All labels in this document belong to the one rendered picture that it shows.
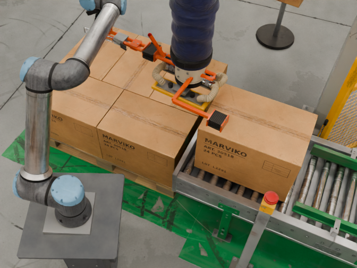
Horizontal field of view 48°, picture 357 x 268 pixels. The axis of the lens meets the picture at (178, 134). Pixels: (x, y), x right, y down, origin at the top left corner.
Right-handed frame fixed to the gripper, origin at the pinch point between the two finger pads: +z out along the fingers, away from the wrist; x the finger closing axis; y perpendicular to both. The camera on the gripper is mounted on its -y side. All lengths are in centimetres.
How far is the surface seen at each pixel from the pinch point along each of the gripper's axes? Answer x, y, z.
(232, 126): -5, 92, 24
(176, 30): -8, 55, -30
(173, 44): -7, 53, -20
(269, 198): -42, 128, 15
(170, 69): -1.0, 47.6, 6.2
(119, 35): 0.8, 11.6, -1.0
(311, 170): 21, 141, 64
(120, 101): 4, 3, 65
